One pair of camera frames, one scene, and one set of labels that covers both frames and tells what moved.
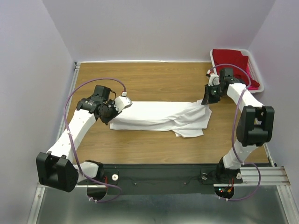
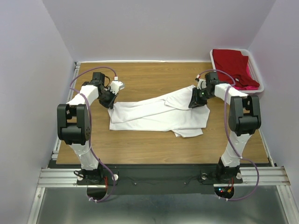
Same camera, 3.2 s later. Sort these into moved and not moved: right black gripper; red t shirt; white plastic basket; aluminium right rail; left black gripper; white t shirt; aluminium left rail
Moved: white t shirt; left black gripper; right black gripper
Not moved: red t shirt; aluminium left rail; aluminium right rail; white plastic basket
